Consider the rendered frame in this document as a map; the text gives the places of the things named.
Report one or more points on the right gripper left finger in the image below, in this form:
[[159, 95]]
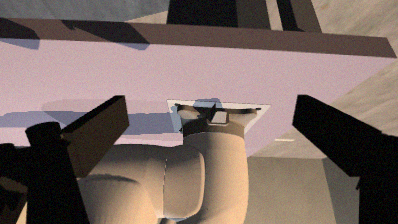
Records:
[[53, 195]]

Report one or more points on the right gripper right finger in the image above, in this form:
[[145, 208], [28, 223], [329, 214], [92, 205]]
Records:
[[360, 150]]

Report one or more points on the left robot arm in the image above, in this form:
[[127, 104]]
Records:
[[166, 221]]

